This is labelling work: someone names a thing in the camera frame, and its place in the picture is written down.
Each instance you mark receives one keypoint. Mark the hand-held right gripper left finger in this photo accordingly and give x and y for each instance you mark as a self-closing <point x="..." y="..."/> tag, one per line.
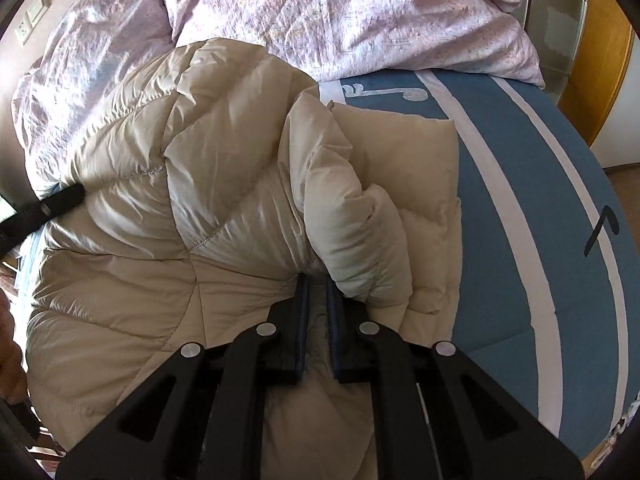
<point x="303" y="330"/>

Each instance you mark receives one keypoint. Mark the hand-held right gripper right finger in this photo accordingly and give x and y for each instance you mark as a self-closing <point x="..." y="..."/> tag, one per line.
<point x="334" y="330"/>

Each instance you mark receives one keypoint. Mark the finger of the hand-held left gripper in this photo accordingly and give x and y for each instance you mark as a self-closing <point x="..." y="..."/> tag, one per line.
<point x="55" y="205"/>

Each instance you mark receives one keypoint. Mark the cream down jacket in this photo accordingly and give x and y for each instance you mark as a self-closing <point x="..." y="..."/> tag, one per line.
<point x="125" y="260"/>

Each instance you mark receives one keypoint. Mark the blue white striped bed sheet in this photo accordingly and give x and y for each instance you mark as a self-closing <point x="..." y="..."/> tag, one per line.
<point x="500" y="210"/>

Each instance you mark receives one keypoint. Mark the pink floral duvet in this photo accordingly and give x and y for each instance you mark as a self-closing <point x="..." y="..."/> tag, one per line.
<point x="350" y="10"/>

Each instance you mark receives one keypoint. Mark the grey glass panel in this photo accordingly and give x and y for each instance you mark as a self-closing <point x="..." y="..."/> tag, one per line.
<point x="555" y="15"/>

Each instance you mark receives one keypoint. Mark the white wall socket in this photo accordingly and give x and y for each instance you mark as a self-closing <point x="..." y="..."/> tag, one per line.
<point x="25" y="31"/>

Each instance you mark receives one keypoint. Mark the white wall switch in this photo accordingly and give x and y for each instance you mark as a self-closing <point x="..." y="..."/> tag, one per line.
<point x="39" y="7"/>

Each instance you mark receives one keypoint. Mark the wooden furniture frame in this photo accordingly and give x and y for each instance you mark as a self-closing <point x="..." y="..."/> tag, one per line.
<point x="610" y="60"/>

